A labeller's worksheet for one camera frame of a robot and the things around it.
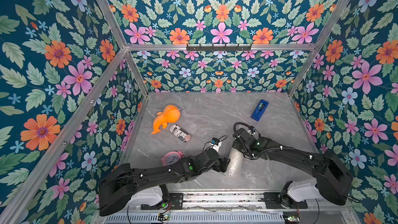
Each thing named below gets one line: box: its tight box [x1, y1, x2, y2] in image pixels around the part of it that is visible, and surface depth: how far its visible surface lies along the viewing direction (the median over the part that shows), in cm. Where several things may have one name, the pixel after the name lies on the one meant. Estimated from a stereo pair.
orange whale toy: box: [151, 104, 181, 135], surface depth 101 cm
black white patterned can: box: [168, 124, 192, 144], surface depth 96 cm
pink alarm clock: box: [161, 150, 187, 166], surface depth 88 cm
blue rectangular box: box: [250, 99, 269, 122], surface depth 106 cm
